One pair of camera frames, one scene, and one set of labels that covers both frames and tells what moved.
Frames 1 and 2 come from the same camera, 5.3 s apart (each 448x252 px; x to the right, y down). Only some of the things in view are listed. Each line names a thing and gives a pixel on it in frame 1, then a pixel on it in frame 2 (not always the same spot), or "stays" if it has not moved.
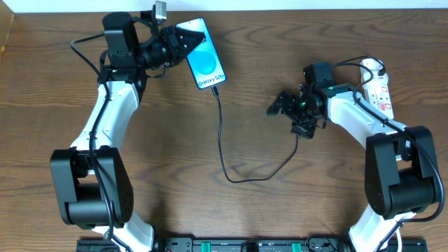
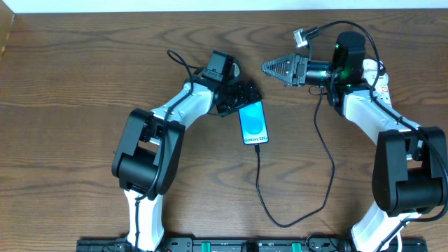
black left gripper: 171,44 -> 243,96
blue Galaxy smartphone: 204,59 -> 253,123
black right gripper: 294,110 -> 299,70
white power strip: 379,98 stays
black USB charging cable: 383,69 -> 257,153
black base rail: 250,244 stays
